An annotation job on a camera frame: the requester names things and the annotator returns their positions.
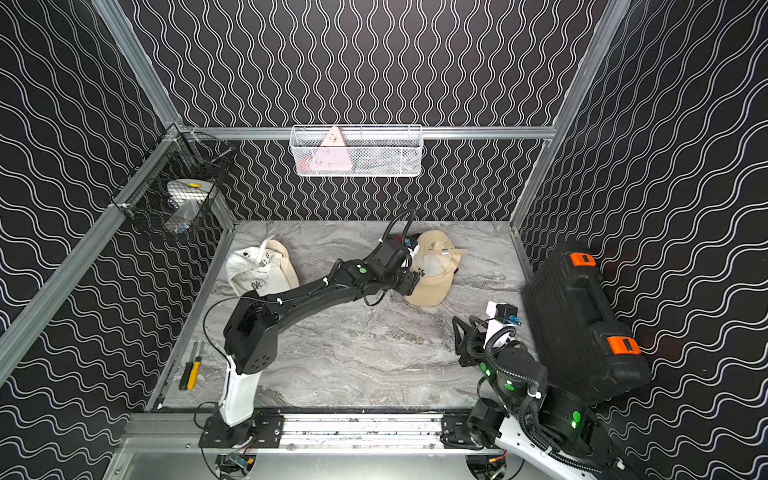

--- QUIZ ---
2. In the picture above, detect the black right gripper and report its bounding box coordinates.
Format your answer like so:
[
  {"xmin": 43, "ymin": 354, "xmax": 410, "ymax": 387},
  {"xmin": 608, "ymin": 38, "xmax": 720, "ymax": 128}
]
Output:
[{"xmin": 454, "ymin": 314, "xmax": 523, "ymax": 418}]

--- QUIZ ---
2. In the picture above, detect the beige cap with black lettering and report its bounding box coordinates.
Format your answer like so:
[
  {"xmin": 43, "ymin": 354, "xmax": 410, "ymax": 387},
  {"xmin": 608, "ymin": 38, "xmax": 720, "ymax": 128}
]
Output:
[{"xmin": 405, "ymin": 230, "xmax": 468, "ymax": 307}]

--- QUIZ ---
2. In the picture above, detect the cream baseball cap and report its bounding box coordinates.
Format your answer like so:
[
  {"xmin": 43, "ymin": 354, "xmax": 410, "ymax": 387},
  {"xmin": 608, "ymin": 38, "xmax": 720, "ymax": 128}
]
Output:
[{"xmin": 266, "ymin": 237, "xmax": 300, "ymax": 290}]

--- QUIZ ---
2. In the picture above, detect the white baseball cap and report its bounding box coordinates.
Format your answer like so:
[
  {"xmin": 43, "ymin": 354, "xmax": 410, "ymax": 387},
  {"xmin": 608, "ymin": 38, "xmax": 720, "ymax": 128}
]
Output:
[{"xmin": 226, "ymin": 237, "xmax": 290, "ymax": 296}]

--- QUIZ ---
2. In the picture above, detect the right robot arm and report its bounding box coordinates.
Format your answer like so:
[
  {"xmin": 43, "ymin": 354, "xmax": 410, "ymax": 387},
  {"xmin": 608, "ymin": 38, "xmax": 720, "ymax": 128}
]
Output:
[{"xmin": 441, "ymin": 317, "xmax": 639, "ymax": 479}]

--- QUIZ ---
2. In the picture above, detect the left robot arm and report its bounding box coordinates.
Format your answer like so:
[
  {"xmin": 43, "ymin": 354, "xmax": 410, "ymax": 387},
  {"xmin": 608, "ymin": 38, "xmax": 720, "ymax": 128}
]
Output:
[{"xmin": 218, "ymin": 238, "xmax": 421, "ymax": 428}]

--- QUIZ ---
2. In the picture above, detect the red and black cap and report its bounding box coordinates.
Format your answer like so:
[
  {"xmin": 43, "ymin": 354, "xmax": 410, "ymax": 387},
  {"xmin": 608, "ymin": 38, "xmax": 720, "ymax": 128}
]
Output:
[{"xmin": 402, "ymin": 235, "xmax": 418, "ymax": 250}]

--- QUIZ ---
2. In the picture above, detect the black plastic tool case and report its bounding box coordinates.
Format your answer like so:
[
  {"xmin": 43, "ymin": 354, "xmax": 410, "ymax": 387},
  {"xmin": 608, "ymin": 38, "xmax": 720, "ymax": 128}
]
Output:
[{"xmin": 522, "ymin": 242, "xmax": 651, "ymax": 404}]

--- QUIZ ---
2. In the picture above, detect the pink triangular card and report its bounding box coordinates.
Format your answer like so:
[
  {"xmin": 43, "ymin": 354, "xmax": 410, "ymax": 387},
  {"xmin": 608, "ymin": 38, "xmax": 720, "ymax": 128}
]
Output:
[{"xmin": 308, "ymin": 126, "xmax": 353, "ymax": 174}]

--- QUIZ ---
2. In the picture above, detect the white item in black basket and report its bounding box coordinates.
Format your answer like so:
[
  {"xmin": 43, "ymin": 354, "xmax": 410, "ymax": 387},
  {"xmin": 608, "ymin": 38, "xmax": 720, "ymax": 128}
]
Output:
[{"xmin": 163, "ymin": 179, "xmax": 215, "ymax": 234}]

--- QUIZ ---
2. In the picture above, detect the yellow black utility knife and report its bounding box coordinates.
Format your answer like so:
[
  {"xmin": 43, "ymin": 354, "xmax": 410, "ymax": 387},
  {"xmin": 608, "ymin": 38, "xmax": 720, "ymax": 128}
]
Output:
[{"xmin": 178, "ymin": 341, "xmax": 203, "ymax": 391}]

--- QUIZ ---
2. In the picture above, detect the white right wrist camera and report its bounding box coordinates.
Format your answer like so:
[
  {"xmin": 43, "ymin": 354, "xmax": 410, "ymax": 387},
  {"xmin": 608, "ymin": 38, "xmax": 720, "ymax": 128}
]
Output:
[{"xmin": 484, "ymin": 301, "xmax": 521, "ymax": 345}]

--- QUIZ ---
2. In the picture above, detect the white wire wall basket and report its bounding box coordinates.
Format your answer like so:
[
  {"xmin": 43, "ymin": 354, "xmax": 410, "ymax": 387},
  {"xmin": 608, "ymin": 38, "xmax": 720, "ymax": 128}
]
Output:
[{"xmin": 289, "ymin": 124, "xmax": 424, "ymax": 177}]

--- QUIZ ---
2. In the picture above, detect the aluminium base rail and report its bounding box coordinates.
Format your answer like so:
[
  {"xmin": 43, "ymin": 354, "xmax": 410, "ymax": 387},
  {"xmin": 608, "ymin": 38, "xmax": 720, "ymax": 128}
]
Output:
[{"xmin": 198, "ymin": 410, "xmax": 485, "ymax": 453}]

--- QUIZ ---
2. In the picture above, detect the black wire mesh basket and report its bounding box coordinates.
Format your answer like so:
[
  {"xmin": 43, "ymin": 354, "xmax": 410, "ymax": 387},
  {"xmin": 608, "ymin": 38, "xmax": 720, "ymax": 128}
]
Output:
[{"xmin": 112, "ymin": 126, "xmax": 236, "ymax": 238}]

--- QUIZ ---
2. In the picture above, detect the aluminium corner frame post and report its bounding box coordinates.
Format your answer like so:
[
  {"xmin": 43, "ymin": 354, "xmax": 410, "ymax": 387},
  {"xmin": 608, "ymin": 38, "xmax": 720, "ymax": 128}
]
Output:
[{"xmin": 92, "ymin": 0, "xmax": 183, "ymax": 128}]

